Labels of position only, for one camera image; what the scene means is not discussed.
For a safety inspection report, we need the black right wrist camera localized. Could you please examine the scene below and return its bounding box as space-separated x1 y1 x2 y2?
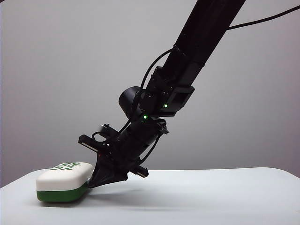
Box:
91 122 116 144

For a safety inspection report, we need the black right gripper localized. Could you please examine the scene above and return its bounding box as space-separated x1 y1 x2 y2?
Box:
77 116 170 189

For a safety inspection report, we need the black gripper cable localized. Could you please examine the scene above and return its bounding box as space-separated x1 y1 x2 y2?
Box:
139 135 163 164

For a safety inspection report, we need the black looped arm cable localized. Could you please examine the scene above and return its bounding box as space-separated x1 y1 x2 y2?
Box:
140 47 176 91

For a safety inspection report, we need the white green foam mahjong tile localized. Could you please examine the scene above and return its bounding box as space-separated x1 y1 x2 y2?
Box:
36 161 95 203

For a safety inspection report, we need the thin black cable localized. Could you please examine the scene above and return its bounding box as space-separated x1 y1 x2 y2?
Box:
227 4 300 30

